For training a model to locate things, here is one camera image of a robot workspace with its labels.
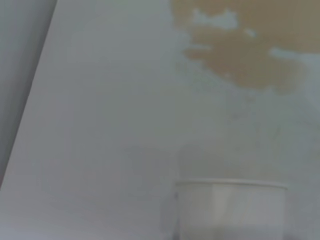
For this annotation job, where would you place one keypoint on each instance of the white paper cup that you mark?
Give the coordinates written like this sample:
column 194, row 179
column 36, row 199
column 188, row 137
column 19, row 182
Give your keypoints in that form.
column 232, row 210

